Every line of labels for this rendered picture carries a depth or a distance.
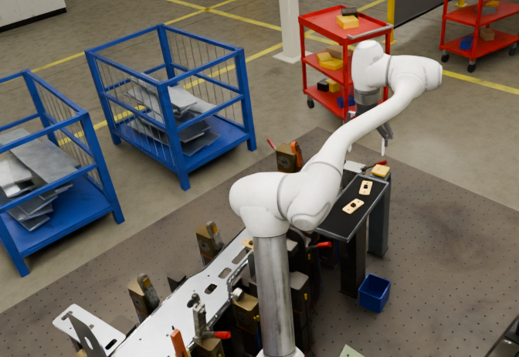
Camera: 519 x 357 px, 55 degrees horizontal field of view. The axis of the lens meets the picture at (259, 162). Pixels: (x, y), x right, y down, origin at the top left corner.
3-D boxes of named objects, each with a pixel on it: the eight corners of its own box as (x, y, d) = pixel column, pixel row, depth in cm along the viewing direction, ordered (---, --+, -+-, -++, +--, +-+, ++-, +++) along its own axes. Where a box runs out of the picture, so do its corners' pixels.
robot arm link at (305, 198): (334, 158, 135) (290, 159, 142) (313, 212, 125) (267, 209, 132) (349, 190, 143) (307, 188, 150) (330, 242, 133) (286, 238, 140)
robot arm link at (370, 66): (347, 90, 170) (386, 94, 165) (347, 47, 161) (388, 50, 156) (356, 77, 178) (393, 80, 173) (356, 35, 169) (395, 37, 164)
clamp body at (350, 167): (348, 219, 252) (347, 160, 232) (370, 226, 246) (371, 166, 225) (341, 228, 247) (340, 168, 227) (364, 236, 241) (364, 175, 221)
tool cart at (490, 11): (484, 44, 582) (497, -44, 527) (519, 55, 547) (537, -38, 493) (432, 64, 552) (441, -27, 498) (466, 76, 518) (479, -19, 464)
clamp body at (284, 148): (284, 197, 272) (278, 141, 252) (306, 204, 265) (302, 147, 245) (276, 205, 267) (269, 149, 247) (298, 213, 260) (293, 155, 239)
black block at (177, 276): (182, 313, 214) (168, 264, 197) (200, 322, 209) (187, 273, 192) (174, 322, 210) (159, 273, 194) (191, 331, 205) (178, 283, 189)
